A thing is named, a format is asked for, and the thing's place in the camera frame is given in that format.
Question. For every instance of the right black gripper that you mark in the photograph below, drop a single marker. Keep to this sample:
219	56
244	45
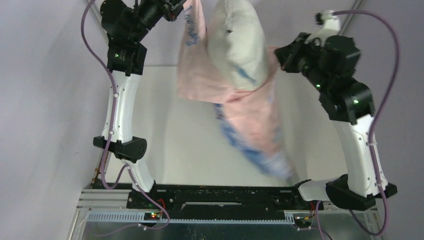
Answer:
288	54

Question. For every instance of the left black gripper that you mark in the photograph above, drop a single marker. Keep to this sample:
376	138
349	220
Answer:
170	9

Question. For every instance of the pink and blue pillowcase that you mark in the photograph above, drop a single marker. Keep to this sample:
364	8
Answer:
250	120

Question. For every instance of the white pillow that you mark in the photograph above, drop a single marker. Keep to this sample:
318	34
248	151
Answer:
236	44

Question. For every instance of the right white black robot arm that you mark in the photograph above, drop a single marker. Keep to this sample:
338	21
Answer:
351	110

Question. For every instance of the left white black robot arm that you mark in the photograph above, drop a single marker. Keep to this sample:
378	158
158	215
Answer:
125	28

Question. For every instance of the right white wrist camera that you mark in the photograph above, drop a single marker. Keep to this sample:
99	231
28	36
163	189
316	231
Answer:
330	24

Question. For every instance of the left aluminium frame post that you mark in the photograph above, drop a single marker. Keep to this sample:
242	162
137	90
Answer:
95	15

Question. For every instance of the aluminium frame post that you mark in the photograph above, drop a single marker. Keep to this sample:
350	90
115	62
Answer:
357	4
95	15

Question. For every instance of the right aluminium frame post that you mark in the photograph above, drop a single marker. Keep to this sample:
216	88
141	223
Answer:
357	4

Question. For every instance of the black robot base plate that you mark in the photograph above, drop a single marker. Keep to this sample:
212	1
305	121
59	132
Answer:
222	202

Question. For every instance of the grey slotted cable duct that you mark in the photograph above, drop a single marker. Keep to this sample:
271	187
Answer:
143	217

